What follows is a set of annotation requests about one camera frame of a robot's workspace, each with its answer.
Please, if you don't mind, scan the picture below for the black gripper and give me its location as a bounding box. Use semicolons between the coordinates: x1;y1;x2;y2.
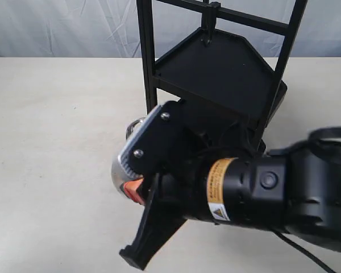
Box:
120;101;254;270

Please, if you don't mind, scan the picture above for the stainless steel mug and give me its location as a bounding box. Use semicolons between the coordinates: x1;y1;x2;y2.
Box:
111;117;145;198

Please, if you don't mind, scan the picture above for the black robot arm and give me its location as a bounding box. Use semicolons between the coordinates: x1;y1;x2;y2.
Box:
111;101;341;270

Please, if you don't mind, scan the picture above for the black two-tier rack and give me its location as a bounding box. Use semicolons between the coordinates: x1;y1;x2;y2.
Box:
136;1;307;152

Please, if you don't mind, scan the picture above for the black hanging hook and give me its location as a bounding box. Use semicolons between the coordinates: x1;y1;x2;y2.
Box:
202;2;221;47

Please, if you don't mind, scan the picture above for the white backdrop cloth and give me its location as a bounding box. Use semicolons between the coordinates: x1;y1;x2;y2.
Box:
0;0;341;57

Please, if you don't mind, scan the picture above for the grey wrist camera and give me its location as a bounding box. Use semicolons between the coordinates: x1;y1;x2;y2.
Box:
118;105;163;181

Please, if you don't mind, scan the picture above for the black cable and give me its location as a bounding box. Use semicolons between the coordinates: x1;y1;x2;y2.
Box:
272;230;336;273

